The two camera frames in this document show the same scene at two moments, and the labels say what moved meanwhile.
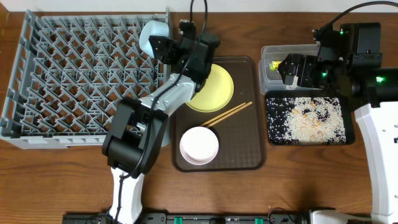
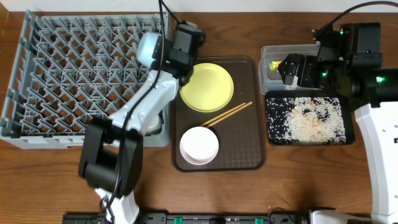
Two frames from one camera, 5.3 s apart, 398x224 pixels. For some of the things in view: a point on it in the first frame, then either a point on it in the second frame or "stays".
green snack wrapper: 273,65 stays
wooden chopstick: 229,114 stays
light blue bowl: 150,28 -> 145,48
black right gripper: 308,63 stays
